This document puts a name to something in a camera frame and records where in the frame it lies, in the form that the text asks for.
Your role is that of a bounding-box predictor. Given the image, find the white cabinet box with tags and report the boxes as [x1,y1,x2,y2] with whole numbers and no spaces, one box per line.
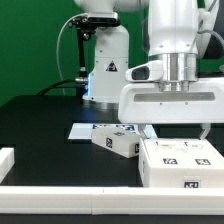
[92,127,140,158]

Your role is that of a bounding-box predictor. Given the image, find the grey cable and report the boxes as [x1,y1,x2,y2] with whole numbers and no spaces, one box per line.
[55,13,88,96]

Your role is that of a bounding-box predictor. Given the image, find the white tag sheet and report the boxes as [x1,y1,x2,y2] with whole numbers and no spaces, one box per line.
[68,123,140,140]

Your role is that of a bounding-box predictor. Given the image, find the white left wall block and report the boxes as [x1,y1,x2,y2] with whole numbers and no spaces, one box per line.
[0,148,15,183]

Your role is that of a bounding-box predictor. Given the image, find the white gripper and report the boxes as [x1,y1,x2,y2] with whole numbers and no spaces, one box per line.
[118,78,224,140]

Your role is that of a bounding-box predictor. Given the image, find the black cable bundle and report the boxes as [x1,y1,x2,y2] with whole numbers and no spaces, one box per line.
[37,78,90,97]

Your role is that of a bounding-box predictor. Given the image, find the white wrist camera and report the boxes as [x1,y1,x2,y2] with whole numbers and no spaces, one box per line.
[125,60,163,82]

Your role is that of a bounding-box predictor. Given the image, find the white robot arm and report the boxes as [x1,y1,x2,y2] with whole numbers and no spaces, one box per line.
[74,0,224,126]

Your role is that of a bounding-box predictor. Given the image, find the white cabinet body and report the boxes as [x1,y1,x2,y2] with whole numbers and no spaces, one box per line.
[139,138,224,188]

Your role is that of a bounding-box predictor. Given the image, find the white front wall rail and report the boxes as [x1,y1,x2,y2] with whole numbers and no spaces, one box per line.
[0,186,224,215]

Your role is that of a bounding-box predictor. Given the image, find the white cabinet door with knob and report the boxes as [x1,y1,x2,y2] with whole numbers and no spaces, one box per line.
[182,140,224,169]

